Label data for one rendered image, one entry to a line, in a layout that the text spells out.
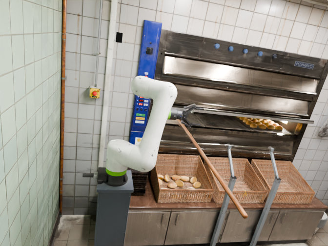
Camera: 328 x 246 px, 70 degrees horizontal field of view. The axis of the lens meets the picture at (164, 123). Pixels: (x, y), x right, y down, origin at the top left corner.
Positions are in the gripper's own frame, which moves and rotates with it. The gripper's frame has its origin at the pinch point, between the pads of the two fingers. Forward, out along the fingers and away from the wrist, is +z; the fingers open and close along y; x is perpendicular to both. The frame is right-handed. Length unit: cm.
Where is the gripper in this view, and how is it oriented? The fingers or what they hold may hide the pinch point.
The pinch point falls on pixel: (200, 116)
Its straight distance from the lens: 193.5
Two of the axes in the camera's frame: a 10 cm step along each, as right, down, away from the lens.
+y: -1.6, 9.3, 3.4
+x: 1.9, 3.6, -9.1
